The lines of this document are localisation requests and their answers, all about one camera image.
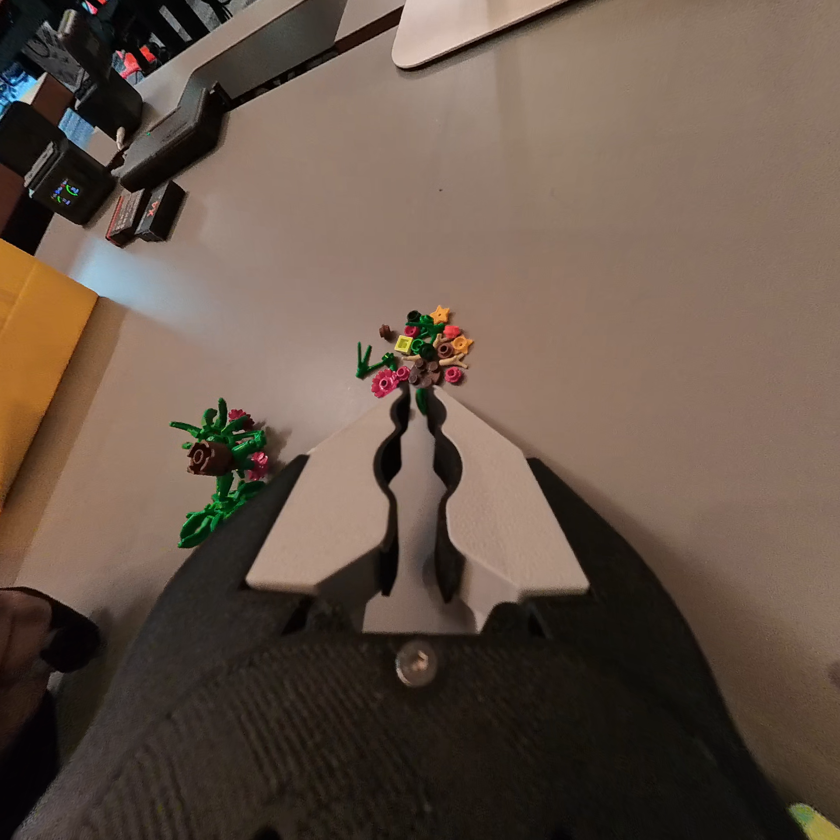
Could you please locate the lime green object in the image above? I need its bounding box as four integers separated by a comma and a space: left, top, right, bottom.
787, 802, 840, 840

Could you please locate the black equipment box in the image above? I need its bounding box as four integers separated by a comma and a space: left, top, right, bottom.
73, 62, 144, 140
0, 101, 68, 177

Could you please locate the large yellow bin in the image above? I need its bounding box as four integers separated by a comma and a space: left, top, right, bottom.
0, 239, 99, 509

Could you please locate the grey flat desk panel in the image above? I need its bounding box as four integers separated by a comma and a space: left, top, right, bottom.
140, 0, 349, 109

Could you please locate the toy flower plant brown bloom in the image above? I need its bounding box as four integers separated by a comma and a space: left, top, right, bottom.
169, 397, 271, 551

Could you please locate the white book stand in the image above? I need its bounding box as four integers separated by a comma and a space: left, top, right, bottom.
392, 0, 578, 70

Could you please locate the person's left hand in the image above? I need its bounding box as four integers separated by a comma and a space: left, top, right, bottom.
0, 594, 53, 707

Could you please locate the black orange camera battery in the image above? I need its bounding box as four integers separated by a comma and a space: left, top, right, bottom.
105, 189, 153, 249
134, 180, 186, 242

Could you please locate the pile of toy brick pieces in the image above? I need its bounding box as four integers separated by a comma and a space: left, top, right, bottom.
356, 304, 475, 416

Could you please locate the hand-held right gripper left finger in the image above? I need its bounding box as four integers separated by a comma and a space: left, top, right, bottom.
245, 394, 412, 619

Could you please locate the black charger with lit display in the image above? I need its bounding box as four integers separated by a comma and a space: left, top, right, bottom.
25, 141, 119, 226

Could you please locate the black power bank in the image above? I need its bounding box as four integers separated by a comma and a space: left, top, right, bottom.
115, 82, 227, 193

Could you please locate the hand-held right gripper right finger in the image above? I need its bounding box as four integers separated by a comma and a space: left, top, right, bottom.
427, 386, 590, 632

